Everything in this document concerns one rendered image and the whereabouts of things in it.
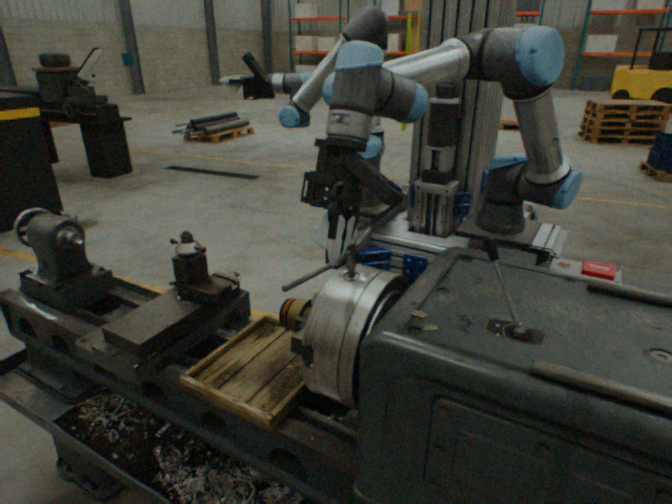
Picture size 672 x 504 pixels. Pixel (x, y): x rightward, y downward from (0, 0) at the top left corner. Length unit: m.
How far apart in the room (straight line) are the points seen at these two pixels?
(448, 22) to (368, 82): 0.91
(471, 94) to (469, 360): 1.07
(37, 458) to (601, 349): 2.33
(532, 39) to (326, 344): 0.76
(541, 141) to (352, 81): 0.63
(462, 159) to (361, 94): 0.94
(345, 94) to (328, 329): 0.45
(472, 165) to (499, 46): 0.61
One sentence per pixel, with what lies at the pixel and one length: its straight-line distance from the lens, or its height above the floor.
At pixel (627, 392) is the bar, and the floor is 1.27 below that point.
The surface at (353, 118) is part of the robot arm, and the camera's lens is 0.75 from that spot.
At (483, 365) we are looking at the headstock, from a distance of 0.73.
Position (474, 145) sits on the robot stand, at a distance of 1.64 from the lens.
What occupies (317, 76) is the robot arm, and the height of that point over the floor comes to 1.60.
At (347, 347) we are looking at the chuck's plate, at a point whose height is 1.15.
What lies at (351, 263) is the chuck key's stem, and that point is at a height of 1.27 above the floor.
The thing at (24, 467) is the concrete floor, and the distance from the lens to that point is 2.59.
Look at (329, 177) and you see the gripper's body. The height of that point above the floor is 1.49.
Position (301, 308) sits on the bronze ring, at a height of 1.12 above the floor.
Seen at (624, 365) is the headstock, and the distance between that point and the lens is 0.81.
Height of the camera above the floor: 1.69
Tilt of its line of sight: 25 degrees down
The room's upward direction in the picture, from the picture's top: straight up
